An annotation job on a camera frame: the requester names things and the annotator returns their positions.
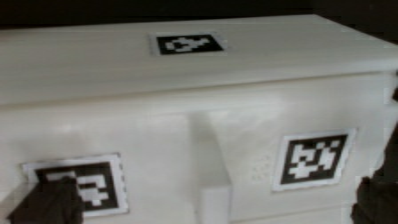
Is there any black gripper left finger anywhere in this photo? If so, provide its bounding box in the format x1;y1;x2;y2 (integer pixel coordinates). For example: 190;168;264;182
7;177;83;224

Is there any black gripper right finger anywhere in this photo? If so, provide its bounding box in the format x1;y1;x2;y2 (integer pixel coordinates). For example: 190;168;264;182
350;122;398;224

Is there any white cabinet body box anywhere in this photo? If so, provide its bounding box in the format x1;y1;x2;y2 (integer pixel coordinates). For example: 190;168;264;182
0;15;398;118

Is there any white door panel with tags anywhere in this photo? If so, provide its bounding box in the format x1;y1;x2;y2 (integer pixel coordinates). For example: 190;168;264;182
0;113;231;224

